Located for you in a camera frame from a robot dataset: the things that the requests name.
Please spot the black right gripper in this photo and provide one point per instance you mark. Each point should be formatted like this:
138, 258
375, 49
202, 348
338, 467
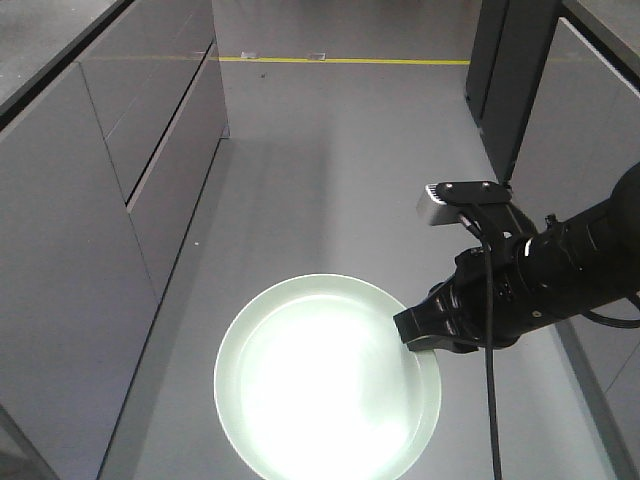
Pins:
474, 308

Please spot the light green round plate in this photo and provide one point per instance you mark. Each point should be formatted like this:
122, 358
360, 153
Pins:
312, 381

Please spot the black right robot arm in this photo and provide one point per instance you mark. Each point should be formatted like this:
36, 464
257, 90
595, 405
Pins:
573, 266

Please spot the dark tall cabinet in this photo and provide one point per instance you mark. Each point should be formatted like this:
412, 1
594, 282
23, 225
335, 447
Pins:
510, 49

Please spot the grey kitchen cabinet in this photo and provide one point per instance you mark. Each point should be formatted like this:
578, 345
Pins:
100, 176

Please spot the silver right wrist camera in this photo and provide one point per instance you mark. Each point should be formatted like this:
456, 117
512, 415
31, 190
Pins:
447, 203

